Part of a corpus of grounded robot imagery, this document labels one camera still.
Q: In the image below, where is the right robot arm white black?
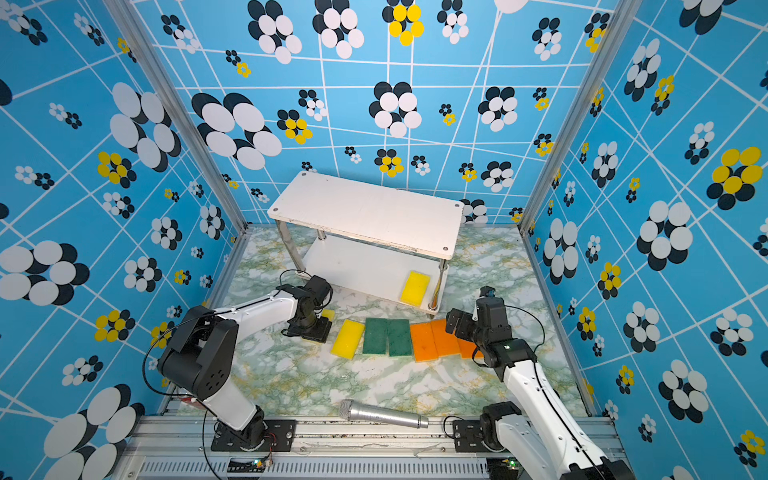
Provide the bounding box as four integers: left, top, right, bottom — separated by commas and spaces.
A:
446, 296, 635, 479

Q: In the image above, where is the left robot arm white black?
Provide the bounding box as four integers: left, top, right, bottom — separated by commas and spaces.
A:
158, 275, 333, 450

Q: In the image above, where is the white two-tier shelf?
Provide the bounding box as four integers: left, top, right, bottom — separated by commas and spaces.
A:
268, 172, 464, 315

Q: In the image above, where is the orange sponge right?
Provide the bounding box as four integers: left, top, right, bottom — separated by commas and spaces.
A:
457, 339, 476, 359

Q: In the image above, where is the orange sponge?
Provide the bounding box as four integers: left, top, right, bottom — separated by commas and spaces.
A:
430, 319, 461, 358
410, 322, 439, 362
457, 339, 476, 359

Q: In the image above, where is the orange sponge middle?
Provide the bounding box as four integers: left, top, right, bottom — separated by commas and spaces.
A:
430, 319, 461, 358

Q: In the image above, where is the orange sponge left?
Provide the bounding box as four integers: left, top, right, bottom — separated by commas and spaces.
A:
410, 322, 439, 362

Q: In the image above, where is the green sponge left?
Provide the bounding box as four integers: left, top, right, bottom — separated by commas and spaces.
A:
362, 318, 388, 355

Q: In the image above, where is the green sponge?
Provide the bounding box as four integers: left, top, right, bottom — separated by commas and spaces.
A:
362, 318, 388, 355
387, 319, 413, 357

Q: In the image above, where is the green sponge right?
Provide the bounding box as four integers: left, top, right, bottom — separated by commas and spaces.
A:
387, 319, 413, 357

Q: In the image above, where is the silver microphone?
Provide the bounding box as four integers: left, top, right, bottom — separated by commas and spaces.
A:
340, 399, 429, 429

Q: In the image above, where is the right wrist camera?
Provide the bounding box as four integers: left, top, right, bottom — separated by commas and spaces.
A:
477, 286, 499, 304

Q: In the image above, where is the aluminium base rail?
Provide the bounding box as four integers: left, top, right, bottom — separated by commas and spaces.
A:
110, 415, 637, 480

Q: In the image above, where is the aluminium frame post left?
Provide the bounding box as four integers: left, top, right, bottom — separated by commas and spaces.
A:
104, 1, 248, 235

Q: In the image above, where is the aluminium frame post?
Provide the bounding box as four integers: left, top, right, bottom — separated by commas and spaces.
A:
518, 0, 641, 234
104, 1, 248, 235

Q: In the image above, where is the aluminium frame post right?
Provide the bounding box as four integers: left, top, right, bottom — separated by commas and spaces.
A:
518, 0, 641, 234

